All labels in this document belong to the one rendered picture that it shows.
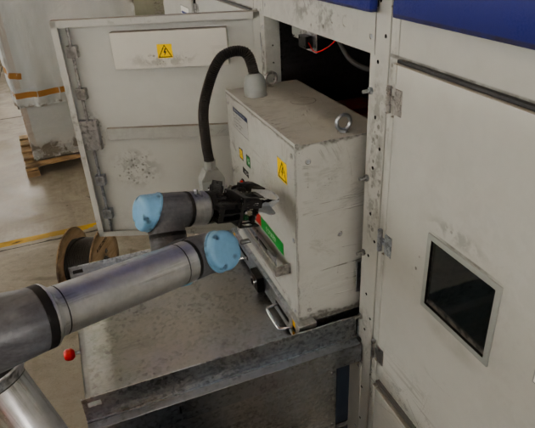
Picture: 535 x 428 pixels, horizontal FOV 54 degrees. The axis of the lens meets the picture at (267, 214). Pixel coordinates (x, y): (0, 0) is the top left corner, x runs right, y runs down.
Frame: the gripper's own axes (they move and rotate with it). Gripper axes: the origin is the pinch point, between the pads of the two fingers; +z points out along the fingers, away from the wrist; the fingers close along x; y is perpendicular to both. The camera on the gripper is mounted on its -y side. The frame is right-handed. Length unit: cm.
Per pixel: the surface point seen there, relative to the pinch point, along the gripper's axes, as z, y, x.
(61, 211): 40, -283, -115
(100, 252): 22, -159, -91
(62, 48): -26, -80, 22
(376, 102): 3.6, 21.9, 27.8
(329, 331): 12.7, 16.0, -30.9
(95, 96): -16, -75, 8
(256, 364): -5.0, 10.8, -39.1
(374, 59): 1.9, 20.5, 35.7
